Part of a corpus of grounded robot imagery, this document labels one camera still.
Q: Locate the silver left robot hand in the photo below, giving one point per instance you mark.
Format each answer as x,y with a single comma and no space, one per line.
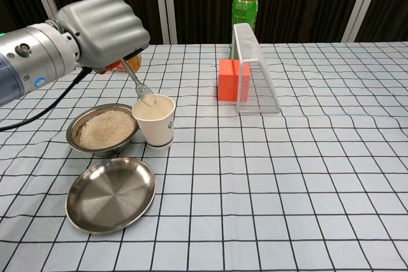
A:
105,26

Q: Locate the steel bowl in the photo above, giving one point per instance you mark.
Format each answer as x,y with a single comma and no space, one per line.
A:
72,132

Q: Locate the white paper cup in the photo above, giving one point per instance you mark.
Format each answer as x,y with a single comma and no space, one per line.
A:
157,132

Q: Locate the round steel plate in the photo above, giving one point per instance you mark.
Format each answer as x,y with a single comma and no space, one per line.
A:
110,197

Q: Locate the peach tea bottle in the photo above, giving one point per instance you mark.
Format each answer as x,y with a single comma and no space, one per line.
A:
135,61

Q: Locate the orange block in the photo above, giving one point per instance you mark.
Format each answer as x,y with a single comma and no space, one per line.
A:
228,85

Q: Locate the green tea bottle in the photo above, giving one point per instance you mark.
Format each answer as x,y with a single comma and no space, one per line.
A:
243,6

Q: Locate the clear mesh basket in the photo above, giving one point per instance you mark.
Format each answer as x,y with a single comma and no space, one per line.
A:
252,52

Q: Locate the checked light blue tablecloth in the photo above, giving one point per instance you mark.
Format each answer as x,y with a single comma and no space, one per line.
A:
287,173

